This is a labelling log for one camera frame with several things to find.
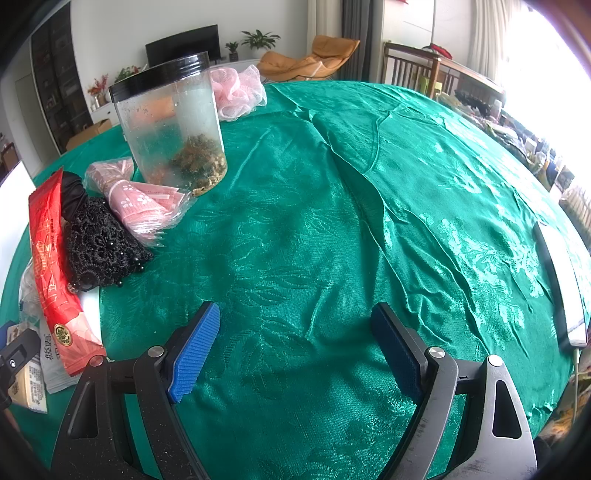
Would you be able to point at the pink printed packet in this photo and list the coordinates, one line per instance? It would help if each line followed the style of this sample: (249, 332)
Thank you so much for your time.
(134, 198)

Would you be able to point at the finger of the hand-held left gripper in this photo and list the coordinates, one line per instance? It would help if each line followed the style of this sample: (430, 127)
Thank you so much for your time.
(18, 357)

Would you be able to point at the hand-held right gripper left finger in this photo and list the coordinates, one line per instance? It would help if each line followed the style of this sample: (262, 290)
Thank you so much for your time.
(194, 350)

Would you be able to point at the pile of household clutter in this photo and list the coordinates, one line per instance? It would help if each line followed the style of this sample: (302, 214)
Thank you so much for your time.
(521, 134)

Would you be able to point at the white flat device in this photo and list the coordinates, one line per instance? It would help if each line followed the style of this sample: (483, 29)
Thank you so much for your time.
(565, 277)

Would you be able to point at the orange lounge chair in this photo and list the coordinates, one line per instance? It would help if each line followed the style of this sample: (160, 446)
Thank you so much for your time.
(300, 60)

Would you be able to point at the brown cardboard box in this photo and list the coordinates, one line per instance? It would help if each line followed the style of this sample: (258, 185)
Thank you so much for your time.
(87, 134)

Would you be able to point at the grey curtain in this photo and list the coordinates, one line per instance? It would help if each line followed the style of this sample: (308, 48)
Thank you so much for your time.
(356, 37)

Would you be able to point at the pink mesh bath sponge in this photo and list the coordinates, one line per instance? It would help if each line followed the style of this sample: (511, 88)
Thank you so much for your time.
(235, 92)

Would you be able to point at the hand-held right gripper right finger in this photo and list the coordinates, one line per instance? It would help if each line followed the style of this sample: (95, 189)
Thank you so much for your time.
(397, 355)

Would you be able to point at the black lace hair net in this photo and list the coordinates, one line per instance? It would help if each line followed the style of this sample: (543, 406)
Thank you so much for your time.
(99, 244)

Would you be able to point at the white printed packet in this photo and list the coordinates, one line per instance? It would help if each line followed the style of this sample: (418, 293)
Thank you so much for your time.
(90, 309)

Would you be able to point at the green tablecloth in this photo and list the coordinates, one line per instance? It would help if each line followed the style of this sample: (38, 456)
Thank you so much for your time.
(323, 207)

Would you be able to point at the white sheer curtain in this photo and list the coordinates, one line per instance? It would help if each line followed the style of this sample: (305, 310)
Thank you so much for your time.
(491, 37)

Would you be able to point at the black television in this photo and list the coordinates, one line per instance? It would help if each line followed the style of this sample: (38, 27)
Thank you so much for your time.
(184, 41)

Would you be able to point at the small potted plant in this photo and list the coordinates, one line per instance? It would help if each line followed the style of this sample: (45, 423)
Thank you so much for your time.
(232, 50)

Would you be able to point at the long red packet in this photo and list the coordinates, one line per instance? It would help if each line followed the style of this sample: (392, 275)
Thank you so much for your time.
(48, 258)

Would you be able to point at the red flower arrangement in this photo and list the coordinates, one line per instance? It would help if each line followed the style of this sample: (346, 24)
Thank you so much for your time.
(98, 90)

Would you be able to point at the beige tissue pack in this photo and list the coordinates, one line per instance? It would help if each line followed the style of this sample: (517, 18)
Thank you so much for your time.
(30, 392)

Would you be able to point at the bushy green potted plant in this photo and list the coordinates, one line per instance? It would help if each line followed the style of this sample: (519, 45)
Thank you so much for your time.
(127, 74)

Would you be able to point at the white cardboard box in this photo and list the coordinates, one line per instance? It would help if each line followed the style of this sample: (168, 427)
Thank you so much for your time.
(11, 207)

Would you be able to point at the large green potted plant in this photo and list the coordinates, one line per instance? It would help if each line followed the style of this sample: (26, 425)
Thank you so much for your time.
(261, 39)

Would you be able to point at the tall black display cabinet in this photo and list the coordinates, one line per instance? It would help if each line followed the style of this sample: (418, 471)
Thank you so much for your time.
(60, 83)

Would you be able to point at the clear jar black lid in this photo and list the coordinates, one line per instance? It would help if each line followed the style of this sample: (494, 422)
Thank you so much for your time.
(161, 120)

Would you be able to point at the wooden chair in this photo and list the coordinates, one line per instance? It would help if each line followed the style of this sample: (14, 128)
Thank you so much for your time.
(438, 69)

